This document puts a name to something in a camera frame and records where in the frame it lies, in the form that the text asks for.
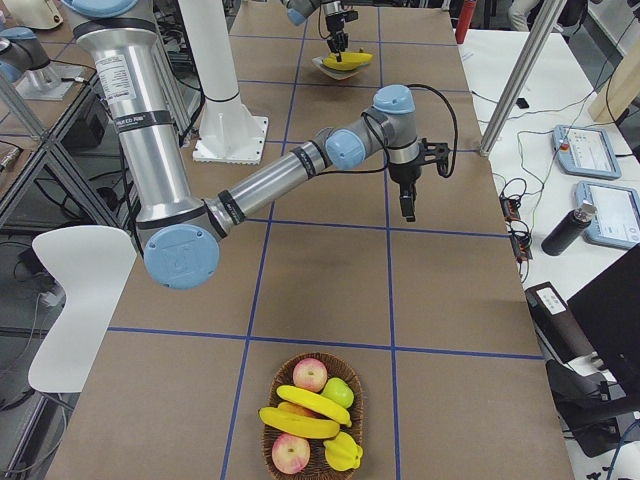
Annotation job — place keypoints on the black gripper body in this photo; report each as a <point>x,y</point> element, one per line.
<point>333,20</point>
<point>404,174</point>

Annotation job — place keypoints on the long yellow banana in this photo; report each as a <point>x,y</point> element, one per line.
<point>350,60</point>

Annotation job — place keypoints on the yellow banana top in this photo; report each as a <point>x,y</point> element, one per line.
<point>316,403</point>

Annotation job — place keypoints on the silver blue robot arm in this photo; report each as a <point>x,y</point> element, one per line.
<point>298,11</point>
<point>181,232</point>

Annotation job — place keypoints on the grey square plate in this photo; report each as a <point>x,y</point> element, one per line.
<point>337,74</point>

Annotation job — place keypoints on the brown wicker basket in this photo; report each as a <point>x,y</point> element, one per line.
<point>317,467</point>

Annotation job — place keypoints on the orange circuit board far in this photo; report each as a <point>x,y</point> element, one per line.
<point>510,209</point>

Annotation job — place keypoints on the orange circuit board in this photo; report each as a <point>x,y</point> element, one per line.
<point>520,242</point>
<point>510,209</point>

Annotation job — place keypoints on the orange circuit board near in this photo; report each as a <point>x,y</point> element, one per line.
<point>520,242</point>

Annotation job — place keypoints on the red fire extinguisher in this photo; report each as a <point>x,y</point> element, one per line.
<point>464,20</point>

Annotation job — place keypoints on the small black device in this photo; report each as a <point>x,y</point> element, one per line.
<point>521,103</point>

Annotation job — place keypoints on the black water bottle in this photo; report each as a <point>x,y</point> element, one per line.
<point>569,229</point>

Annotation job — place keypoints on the teach pendant far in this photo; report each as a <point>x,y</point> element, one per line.
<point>585,152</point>

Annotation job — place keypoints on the teach pendant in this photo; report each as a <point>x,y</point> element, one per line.
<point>616,222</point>
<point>585,152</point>

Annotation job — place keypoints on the red apple back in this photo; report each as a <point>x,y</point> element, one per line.
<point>310,374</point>

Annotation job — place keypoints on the red apple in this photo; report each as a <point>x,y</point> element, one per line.
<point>310,374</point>
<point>290,454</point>

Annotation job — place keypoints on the black label printer box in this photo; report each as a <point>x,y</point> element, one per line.
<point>553,317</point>

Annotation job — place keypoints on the green apple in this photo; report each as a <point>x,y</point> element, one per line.
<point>338,391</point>

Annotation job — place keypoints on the teach pendant near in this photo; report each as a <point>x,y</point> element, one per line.
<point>616,222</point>

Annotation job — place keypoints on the black monitor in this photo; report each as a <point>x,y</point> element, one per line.
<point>607,311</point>

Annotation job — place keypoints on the wooden board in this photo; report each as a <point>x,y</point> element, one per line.
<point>619,91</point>

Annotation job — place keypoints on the yellow banana lower left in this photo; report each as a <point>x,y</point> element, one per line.
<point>298,425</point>

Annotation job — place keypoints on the yellow starfruit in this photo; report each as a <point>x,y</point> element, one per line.
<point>342,452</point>

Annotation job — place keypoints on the red apple front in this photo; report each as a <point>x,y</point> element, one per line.
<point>290,454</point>

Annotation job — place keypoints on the white chair seat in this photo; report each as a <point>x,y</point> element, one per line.
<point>92,264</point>

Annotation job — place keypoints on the white camera stand pillar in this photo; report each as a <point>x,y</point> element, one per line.
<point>228,132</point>

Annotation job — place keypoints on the aluminium frame post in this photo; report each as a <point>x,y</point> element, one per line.
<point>533,46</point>

